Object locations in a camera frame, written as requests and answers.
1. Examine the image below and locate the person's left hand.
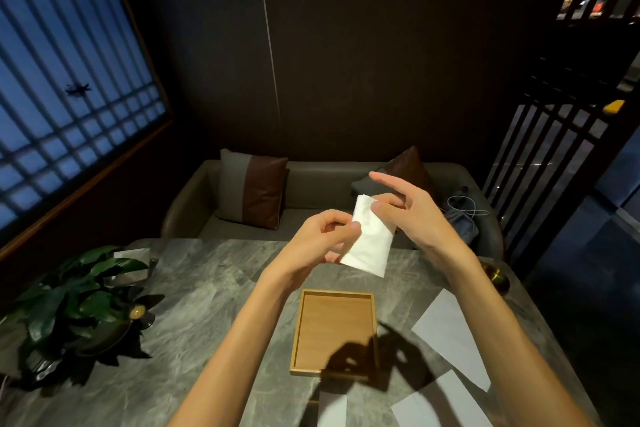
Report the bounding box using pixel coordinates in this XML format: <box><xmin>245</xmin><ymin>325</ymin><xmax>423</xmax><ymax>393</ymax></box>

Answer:
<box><xmin>261</xmin><ymin>210</ymin><xmax>362</xmax><ymax>290</ymax></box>

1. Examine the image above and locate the person's right hand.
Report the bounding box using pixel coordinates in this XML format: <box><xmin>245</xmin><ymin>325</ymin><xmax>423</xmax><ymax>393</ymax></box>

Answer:
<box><xmin>369</xmin><ymin>171</ymin><xmax>473</xmax><ymax>267</ymax></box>

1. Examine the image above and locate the white paper napkin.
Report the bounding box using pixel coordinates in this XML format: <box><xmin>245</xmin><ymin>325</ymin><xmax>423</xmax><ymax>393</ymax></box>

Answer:
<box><xmin>340</xmin><ymin>194</ymin><xmax>396</xmax><ymax>278</ymax></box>

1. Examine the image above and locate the person's left forearm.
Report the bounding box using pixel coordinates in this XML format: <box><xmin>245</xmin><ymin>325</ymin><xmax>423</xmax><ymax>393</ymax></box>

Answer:
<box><xmin>167</xmin><ymin>269</ymin><xmax>292</xmax><ymax>427</ymax></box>

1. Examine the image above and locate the person's right forearm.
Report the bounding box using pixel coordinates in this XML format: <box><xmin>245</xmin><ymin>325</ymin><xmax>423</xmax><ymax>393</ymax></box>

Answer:
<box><xmin>440</xmin><ymin>249</ymin><xmax>597</xmax><ymax>427</ymax></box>

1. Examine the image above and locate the grey upholstered sofa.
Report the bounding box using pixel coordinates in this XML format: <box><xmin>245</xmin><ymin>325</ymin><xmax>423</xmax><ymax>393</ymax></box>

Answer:
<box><xmin>161</xmin><ymin>159</ymin><xmax>505</xmax><ymax>262</ymax></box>

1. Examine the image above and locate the dark brown cushion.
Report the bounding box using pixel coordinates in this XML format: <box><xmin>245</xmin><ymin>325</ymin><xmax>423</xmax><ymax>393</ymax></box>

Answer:
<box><xmin>350</xmin><ymin>145</ymin><xmax>437</xmax><ymax>203</ymax></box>

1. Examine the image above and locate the blue bag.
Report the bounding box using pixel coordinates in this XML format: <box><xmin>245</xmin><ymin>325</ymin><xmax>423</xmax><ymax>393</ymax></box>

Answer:
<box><xmin>442</xmin><ymin>206</ymin><xmax>481</xmax><ymax>246</ymax></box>

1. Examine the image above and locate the grey and brown cushion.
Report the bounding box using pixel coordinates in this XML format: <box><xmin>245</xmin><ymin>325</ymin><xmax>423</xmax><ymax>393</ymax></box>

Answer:
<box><xmin>215</xmin><ymin>148</ymin><xmax>290</xmax><ymax>231</ymax></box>

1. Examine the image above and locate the square wooden tray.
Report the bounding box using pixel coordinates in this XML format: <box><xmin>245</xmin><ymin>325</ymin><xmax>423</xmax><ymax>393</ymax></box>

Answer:
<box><xmin>289</xmin><ymin>289</ymin><xmax>380</xmax><ymax>383</ymax></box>

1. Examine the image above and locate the round brass table fitting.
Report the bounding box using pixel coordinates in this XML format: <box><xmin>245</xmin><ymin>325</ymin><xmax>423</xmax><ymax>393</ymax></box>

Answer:
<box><xmin>480</xmin><ymin>262</ymin><xmax>511</xmax><ymax>297</ymax></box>

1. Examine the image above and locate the white paper sheet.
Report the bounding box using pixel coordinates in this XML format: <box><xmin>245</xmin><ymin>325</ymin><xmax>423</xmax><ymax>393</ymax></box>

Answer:
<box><xmin>317</xmin><ymin>391</ymin><xmax>348</xmax><ymax>427</ymax></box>
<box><xmin>411</xmin><ymin>288</ymin><xmax>492</xmax><ymax>393</ymax></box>
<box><xmin>391</xmin><ymin>370</ymin><xmax>494</xmax><ymax>427</ymax></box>

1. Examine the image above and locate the dark wooden lattice screen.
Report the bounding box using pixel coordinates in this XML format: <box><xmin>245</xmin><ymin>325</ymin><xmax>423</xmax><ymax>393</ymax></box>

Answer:
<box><xmin>481</xmin><ymin>0</ymin><xmax>640</xmax><ymax>282</ymax></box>

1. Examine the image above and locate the clear table sign holder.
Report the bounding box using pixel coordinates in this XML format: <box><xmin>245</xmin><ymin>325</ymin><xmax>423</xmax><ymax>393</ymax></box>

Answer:
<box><xmin>102</xmin><ymin>248</ymin><xmax>160</xmax><ymax>290</ymax></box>

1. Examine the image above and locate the small round candle holder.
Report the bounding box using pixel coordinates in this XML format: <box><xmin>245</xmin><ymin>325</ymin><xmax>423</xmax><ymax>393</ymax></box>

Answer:
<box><xmin>128</xmin><ymin>304</ymin><xmax>156</xmax><ymax>331</ymax></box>

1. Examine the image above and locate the green potted plant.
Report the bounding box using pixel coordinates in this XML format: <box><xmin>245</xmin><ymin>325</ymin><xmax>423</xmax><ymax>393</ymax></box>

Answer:
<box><xmin>0</xmin><ymin>245</ymin><xmax>166</xmax><ymax>394</ymax></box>

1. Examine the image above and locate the lattice window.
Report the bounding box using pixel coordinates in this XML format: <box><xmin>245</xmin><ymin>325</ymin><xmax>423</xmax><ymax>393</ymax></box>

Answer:
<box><xmin>0</xmin><ymin>0</ymin><xmax>174</xmax><ymax>262</ymax></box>

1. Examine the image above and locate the white cable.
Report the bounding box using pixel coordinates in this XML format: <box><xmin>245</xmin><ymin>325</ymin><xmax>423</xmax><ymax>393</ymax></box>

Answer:
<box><xmin>446</xmin><ymin>195</ymin><xmax>490</xmax><ymax>223</ymax></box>

